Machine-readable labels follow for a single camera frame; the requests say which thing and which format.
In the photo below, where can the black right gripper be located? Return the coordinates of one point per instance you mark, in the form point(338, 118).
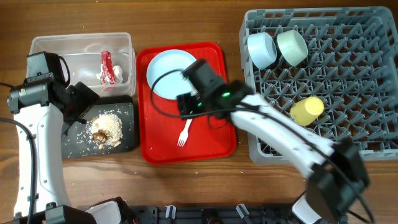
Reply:
point(186, 103)

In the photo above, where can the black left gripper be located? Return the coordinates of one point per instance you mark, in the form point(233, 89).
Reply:
point(86, 98)

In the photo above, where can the white plastic fork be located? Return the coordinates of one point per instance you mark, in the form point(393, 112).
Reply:
point(184, 134)

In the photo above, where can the light blue plate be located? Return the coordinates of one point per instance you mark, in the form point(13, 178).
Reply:
point(173, 84)

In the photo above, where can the red snack wrapper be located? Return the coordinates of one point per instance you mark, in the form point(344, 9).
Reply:
point(107, 75)

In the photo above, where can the rice and food scraps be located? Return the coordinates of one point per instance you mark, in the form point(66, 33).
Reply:
point(105, 130)

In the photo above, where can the white napkin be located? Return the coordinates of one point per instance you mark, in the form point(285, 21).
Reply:
point(117, 71)

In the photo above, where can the light blue bowl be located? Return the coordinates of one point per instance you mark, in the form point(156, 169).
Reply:
point(262, 50)

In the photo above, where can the yellow cup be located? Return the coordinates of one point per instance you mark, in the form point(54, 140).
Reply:
point(307, 111)

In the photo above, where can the green bowl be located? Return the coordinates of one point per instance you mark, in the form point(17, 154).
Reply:
point(292, 47)

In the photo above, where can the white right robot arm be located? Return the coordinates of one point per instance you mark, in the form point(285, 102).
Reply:
point(335, 172)

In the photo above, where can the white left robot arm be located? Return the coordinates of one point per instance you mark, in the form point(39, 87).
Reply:
point(41, 106)

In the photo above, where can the grey dishwasher rack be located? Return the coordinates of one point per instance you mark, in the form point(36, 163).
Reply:
point(351, 66)

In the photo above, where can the red serving tray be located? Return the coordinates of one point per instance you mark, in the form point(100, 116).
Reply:
point(207, 137)

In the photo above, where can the black plastic tray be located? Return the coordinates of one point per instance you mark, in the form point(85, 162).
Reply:
point(117, 112)

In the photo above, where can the clear plastic bin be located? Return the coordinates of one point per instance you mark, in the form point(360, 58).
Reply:
point(82, 53)

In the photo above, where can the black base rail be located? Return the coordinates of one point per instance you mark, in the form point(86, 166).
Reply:
point(278, 213)

